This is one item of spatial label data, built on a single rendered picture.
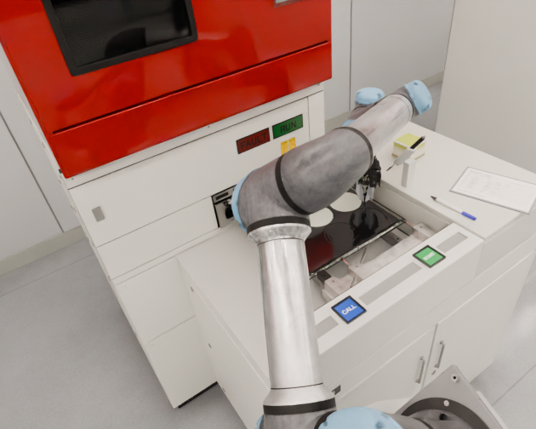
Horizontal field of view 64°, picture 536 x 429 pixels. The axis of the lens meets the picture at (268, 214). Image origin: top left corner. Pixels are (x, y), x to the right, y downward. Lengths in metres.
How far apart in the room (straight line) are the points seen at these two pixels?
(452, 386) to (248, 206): 0.45
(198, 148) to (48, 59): 0.45
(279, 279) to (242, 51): 0.65
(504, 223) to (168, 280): 0.99
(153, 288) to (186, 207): 0.30
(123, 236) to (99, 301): 1.31
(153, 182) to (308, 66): 0.55
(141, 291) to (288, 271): 0.78
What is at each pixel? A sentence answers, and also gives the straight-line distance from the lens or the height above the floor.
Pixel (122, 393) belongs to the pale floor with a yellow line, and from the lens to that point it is 2.16.
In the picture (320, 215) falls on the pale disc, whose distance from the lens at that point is 1.32.
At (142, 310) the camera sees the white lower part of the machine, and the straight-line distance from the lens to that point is 1.48.
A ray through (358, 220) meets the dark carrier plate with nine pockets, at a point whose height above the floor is 0.90.
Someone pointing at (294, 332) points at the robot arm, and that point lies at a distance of 0.70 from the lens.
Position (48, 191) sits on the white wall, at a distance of 2.84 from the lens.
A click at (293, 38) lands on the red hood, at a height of 1.38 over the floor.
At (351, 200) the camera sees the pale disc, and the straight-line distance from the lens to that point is 1.38.
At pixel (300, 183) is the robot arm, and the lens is 0.68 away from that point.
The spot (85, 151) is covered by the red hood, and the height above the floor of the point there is 1.28.
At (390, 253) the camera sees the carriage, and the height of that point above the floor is 0.88.
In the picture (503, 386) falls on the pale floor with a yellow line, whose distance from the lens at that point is 2.12.
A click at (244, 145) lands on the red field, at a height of 1.10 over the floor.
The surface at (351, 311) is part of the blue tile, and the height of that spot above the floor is 0.96.
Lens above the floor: 1.73
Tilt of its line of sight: 38 degrees down
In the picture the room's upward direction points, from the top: 7 degrees counter-clockwise
